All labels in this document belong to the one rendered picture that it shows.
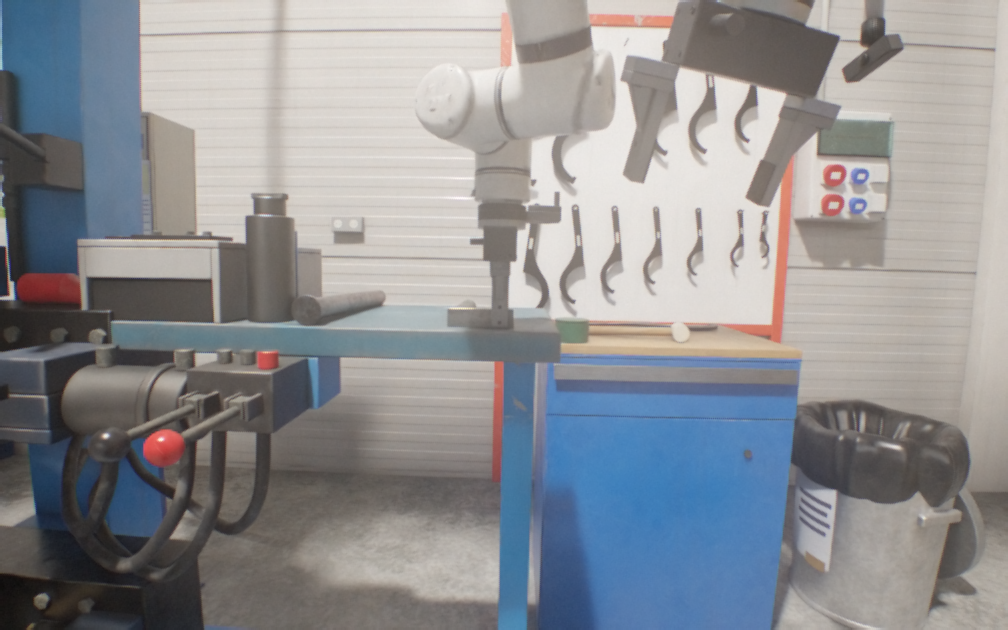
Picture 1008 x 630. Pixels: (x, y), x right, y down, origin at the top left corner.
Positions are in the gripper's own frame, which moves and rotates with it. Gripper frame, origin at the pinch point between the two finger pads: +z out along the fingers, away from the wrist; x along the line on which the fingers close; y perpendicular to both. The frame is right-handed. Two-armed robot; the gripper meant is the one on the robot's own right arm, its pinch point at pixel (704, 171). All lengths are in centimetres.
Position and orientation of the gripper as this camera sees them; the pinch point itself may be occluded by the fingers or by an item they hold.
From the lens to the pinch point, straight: 51.7
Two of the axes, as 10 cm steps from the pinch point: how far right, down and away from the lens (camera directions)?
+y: 0.8, 4.9, -8.7
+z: -1.8, 8.6, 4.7
